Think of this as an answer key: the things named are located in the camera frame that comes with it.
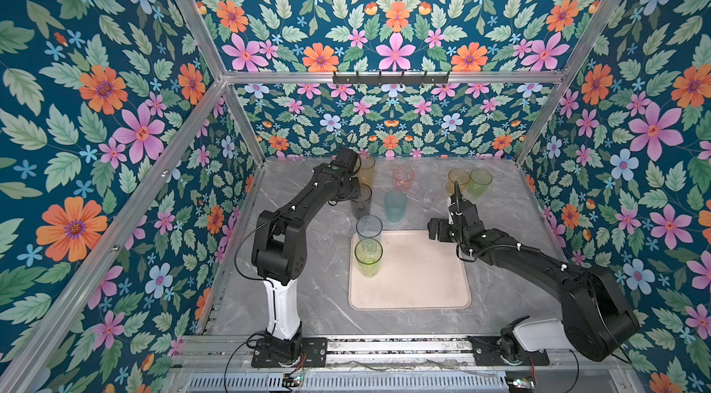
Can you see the teal textured plastic cup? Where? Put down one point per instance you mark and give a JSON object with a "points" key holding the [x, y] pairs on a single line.
{"points": [[395, 205]]}

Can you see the aluminium frame corner post right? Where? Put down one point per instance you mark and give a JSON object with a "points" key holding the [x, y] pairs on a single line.
{"points": [[580, 53]]}

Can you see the blue tall plastic tumbler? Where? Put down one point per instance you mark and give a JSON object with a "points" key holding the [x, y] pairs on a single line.
{"points": [[369, 227]]}

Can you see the beige plastic tray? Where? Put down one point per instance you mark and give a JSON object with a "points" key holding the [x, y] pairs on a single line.
{"points": [[411, 273]]}

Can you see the aluminium left frame bar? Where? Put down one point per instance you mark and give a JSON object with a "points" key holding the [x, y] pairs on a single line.
{"points": [[55, 325]]}

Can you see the pink short plastic cup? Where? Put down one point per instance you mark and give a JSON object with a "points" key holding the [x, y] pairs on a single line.
{"points": [[403, 177]]}

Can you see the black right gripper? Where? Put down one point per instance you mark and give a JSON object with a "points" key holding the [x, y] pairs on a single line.
{"points": [[442, 224]]}

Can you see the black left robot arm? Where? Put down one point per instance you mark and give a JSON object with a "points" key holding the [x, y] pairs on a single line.
{"points": [[304, 259]]}

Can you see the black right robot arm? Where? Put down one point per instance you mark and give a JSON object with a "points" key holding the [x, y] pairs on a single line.
{"points": [[596, 318]]}

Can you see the amber short plastic cup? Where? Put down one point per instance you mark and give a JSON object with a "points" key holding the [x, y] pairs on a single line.
{"points": [[458, 177]]}

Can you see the aluminium frame corner post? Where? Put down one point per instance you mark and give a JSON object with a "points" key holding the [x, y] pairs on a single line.
{"points": [[217, 69], [580, 53]]}

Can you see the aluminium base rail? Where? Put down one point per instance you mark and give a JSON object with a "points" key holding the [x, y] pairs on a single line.
{"points": [[398, 363]]}

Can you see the green tall plastic tumbler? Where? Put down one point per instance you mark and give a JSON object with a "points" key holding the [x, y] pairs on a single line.
{"points": [[368, 255]]}

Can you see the yellow tall plastic tumbler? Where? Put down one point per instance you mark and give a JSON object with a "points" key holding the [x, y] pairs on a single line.
{"points": [[367, 170]]}

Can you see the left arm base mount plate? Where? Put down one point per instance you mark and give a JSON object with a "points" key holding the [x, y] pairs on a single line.
{"points": [[289, 353]]}

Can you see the light green short plastic cup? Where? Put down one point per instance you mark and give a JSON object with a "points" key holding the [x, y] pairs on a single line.
{"points": [[480, 180]]}

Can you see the black hook rail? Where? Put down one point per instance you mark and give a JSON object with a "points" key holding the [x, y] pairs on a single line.
{"points": [[413, 79]]}

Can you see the aluminium frame corner post left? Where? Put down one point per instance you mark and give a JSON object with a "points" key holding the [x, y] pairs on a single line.
{"points": [[217, 69]]}

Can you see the aluminium top frame bar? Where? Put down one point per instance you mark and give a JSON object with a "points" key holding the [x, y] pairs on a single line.
{"points": [[550, 77]]}

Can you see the aluminium frame bar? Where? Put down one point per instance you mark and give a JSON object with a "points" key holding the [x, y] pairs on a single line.
{"points": [[550, 77], [55, 325]]}

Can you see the grey smoked plastic tumbler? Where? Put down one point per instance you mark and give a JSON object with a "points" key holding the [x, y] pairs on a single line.
{"points": [[361, 202]]}

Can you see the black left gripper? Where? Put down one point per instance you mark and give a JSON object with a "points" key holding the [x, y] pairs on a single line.
{"points": [[355, 189]]}

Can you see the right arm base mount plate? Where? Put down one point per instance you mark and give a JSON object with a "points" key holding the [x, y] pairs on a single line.
{"points": [[498, 350]]}

